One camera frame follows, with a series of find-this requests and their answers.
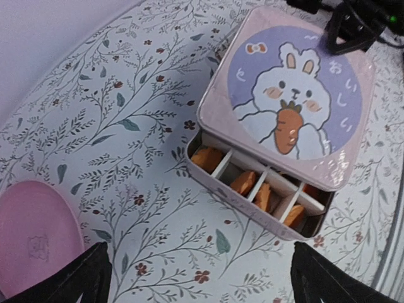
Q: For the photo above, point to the silver metal tray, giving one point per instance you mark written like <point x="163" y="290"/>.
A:
<point x="282" y="98"/>

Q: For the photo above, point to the pink plate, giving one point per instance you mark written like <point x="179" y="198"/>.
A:
<point x="40" y="235"/>

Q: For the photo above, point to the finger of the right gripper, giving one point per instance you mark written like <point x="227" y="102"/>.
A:
<point x="352" y="30"/>

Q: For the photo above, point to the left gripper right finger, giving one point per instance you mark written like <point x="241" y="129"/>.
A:
<point x="315" y="278"/>

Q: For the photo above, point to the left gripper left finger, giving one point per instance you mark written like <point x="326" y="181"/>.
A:
<point x="86" y="279"/>

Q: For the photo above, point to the floral tablecloth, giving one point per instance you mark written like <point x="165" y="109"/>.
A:
<point x="107" y="127"/>

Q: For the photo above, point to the pink divided cookie tin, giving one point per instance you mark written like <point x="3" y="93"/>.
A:
<point x="286" y="191"/>

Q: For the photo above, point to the orange swirl cookie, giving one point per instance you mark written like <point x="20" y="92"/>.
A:
<point x="207" y="159"/>

